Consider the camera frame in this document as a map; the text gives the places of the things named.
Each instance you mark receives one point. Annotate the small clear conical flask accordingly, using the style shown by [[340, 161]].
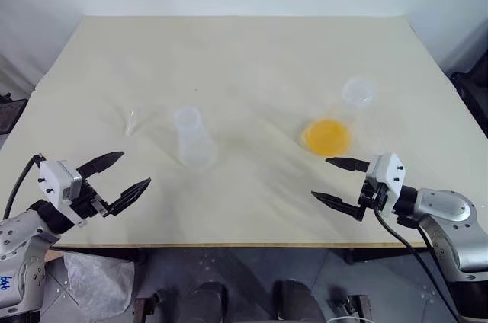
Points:
[[195, 144]]

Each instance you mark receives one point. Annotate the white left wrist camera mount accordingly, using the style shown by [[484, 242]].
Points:
[[55, 180]]

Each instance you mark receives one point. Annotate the small clear plastic funnel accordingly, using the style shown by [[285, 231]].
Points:
[[132, 117]]

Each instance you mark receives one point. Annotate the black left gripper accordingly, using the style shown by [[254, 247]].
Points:
[[87, 201]]

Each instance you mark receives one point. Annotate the dark red background object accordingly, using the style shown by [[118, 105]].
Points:
[[9, 113]]

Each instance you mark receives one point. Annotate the black background equipment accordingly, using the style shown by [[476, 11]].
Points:
[[474, 87]]

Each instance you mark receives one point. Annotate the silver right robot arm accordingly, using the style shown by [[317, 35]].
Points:
[[450, 212]]

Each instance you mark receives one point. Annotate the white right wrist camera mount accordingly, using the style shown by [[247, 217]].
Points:
[[387, 172]]

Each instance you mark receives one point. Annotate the large clear conical flask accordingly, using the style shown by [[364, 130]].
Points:
[[327, 136]]

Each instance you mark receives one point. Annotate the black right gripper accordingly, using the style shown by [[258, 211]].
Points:
[[370, 195]]

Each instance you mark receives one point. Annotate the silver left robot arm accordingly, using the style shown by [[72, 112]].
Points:
[[23, 247]]

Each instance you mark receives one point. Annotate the black table frame bar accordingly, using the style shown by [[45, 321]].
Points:
[[385, 255]]

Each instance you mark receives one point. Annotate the crumpled clear plastic bag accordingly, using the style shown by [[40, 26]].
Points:
[[95, 285]]

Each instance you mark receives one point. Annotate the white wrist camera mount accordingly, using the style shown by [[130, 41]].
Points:
[[387, 172], [55, 180]]

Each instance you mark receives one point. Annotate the dark metal foot bracket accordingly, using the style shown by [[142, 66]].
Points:
[[358, 306], [145, 307]]

